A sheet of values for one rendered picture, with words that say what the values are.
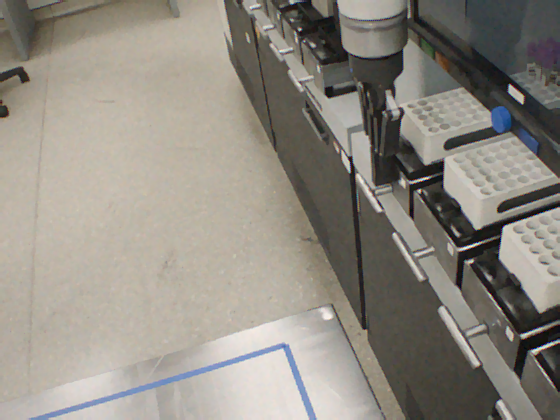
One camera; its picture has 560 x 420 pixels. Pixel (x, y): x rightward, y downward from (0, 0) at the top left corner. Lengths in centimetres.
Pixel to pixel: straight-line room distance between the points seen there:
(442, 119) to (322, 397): 47
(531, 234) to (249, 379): 37
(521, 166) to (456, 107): 17
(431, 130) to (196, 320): 112
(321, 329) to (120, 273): 143
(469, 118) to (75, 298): 148
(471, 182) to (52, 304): 156
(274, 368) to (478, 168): 38
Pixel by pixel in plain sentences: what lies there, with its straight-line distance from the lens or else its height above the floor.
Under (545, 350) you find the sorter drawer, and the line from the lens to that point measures 71.
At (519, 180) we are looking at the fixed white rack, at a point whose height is 86.
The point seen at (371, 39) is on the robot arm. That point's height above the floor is 103.
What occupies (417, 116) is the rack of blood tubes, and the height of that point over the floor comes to 86.
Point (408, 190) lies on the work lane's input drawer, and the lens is 92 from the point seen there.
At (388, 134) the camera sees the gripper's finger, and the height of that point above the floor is 89.
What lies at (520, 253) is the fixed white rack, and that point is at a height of 86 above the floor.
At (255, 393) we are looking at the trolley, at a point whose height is 82.
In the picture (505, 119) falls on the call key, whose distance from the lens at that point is 72.
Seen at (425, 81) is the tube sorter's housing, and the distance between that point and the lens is 101.
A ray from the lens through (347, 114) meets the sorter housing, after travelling 120.
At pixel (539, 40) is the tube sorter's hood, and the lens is 67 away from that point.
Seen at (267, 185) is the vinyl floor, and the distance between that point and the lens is 224.
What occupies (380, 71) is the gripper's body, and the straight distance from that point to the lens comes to 82.
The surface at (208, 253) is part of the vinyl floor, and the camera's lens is 203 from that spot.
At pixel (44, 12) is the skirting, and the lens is 446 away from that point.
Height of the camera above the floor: 138
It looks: 41 degrees down
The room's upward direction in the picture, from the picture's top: 11 degrees counter-clockwise
